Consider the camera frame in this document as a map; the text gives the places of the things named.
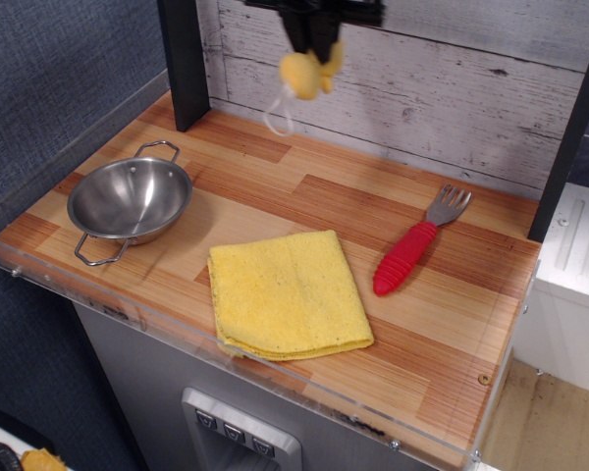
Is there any black vertical post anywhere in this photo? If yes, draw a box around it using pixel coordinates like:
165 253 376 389
157 0 211 131
527 63 589 242

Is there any silver dispenser button panel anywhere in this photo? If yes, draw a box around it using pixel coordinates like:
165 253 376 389
182 388 302 470

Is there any clear acrylic table guard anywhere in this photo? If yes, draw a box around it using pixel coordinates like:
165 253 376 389
0 95 540 470

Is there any grey toy fridge cabinet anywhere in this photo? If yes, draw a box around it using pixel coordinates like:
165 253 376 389
71 298 423 471

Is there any black right vertical post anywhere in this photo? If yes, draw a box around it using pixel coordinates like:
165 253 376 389
527 63 589 242

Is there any folded yellow cloth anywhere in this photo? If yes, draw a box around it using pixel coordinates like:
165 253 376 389
207 231 374 361

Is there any yellow bear-shaped sponge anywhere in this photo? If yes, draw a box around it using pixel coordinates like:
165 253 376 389
265 39 347 137

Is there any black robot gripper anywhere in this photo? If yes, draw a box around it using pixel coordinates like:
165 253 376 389
244 0 385 64

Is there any stainless steel two-handled bowl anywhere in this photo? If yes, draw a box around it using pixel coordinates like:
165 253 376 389
67 140 193 267

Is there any white grooved side unit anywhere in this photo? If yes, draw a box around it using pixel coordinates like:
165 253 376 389
512 183 589 391

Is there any red-handled metal fork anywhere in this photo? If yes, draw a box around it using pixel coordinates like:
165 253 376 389
372 184 472 296

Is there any black yellow object bottom-left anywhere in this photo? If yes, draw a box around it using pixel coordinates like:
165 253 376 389
0 411 70 470

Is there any black left vertical post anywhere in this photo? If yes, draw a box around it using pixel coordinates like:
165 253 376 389
157 0 211 131

